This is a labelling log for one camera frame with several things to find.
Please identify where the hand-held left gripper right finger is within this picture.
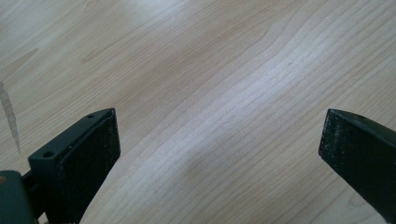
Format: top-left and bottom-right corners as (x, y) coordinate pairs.
(318, 108), (396, 224)

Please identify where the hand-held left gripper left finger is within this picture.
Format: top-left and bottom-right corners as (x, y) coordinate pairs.
(27, 107), (121, 224)

